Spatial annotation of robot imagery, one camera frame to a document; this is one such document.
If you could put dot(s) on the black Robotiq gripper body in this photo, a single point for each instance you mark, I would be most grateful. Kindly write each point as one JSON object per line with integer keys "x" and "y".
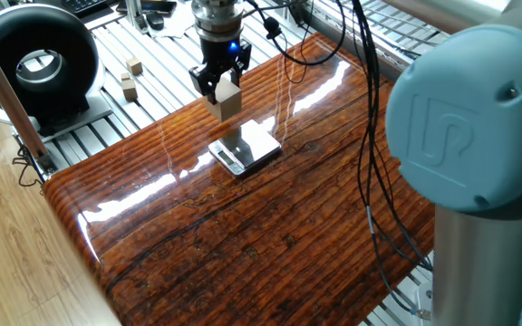
{"x": 220, "y": 56}

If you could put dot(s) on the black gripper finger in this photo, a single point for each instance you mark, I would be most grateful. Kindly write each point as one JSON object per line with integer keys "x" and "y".
{"x": 204, "y": 81}
{"x": 246, "y": 54}

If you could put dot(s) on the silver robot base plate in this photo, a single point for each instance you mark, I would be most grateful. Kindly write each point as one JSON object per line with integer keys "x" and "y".
{"x": 424, "y": 296}

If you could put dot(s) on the silver UR5 robot arm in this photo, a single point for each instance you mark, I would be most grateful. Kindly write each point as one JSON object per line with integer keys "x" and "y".
{"x": 469, "y": 127}

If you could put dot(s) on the aluminium frame post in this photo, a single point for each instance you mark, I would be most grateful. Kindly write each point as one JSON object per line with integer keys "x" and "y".
{"x": 12, "y": 108}

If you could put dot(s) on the white paper sheet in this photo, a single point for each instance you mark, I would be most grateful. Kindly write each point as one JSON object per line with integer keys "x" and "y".
{"x": 179, "y": 20}

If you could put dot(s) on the light wooden cube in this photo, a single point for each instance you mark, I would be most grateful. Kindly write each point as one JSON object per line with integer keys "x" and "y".
{"x": 227, "y": 99}

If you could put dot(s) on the tiny wooden block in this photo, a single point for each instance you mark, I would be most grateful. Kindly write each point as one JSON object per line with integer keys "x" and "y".
{"x": 125, "y": 76}

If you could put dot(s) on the short aluminium upright profile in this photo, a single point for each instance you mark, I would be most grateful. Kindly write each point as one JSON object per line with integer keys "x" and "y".
{"x": 135, "y": 13}

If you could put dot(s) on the glossy wood-grain board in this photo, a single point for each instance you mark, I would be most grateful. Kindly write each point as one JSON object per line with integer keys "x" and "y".
{"x": 265, "y": 226}

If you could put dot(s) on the small wooden block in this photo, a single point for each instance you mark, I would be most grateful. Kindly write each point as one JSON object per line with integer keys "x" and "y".
{"x": 129, "y": 90}
{"x": 134, "y": 66}

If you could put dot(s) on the black keyboard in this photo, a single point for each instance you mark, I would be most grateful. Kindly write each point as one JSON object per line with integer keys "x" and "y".
{"x": 84, "y": 5}

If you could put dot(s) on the small silver digital scale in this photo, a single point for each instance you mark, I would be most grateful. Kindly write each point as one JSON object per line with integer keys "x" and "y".
{"x": 252, "y": 145}

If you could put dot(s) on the black computer mouse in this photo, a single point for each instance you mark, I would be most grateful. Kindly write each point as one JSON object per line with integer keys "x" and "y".
{"x": 155, "y": 21}

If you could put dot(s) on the grey aluminium table rail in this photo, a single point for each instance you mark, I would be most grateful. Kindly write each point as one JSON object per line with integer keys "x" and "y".
{"x": 356, "y": 41}

